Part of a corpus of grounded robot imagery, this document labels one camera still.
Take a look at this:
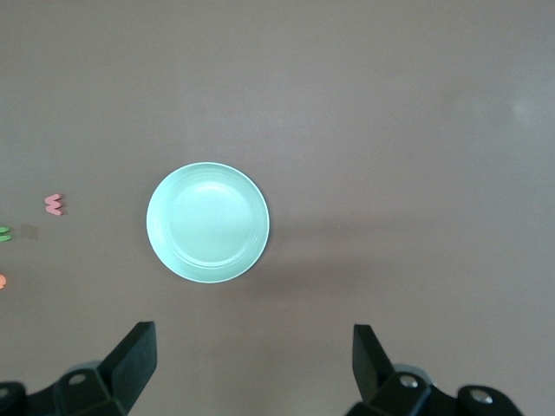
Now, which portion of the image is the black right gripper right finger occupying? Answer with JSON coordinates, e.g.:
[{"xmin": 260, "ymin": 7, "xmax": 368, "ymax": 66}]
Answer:
[{"xmin": 349, "ymin": 323, "xmax": 526, "ymax": 416}]

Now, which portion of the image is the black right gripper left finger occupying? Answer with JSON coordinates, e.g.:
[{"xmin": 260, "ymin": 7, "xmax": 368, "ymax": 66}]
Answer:
[{"xmin": 0, "ymin": 321, "xmax": 158, "ymax": 416}]

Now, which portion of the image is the pink foam letter w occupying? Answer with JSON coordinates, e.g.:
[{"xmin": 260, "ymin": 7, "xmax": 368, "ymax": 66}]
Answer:
[{"xmin": 44, "ymin": 193, "xmax": 67, "ymax": 216}]

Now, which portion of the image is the green plate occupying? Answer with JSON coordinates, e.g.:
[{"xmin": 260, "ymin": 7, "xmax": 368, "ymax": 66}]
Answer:
[{"xmin": 146, "ymin": 161, "xmax": 271, "ymax": 284}]

